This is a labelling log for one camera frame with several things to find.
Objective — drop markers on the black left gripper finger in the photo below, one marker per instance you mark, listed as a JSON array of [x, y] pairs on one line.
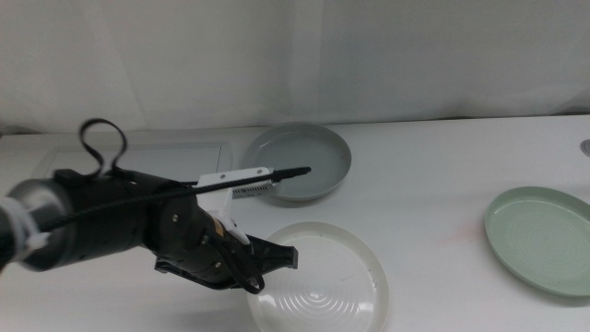
[[223, 283], [245, 282]]

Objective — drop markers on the white shallow plastic bowl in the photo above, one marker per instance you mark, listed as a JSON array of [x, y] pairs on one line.
[[332, 286]]

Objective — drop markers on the grey shallow plastic bowl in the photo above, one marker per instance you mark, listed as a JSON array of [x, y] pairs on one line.
[[320, 150]]

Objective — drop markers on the green shallow plastic bowl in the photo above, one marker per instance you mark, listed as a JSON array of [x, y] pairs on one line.
[[544, 240]]

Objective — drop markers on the white backdrop curtain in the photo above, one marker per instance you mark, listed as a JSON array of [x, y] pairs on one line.
[[322, 60]]

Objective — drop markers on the grey round desk grommet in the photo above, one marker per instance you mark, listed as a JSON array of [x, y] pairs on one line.
[[586, 148]]

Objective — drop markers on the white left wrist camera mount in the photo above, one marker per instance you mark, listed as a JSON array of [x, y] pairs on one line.
[[216, 198]]

